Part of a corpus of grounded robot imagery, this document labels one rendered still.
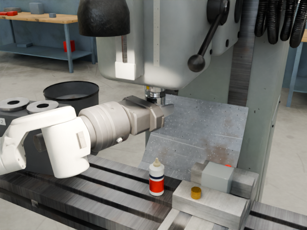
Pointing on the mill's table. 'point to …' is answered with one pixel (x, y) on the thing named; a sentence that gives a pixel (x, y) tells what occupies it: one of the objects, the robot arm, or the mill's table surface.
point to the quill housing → (164, 44)
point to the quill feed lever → (218, 20)
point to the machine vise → (239, 182)
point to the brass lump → (196, 192)
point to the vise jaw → (210, 205)
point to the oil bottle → (156, 178)
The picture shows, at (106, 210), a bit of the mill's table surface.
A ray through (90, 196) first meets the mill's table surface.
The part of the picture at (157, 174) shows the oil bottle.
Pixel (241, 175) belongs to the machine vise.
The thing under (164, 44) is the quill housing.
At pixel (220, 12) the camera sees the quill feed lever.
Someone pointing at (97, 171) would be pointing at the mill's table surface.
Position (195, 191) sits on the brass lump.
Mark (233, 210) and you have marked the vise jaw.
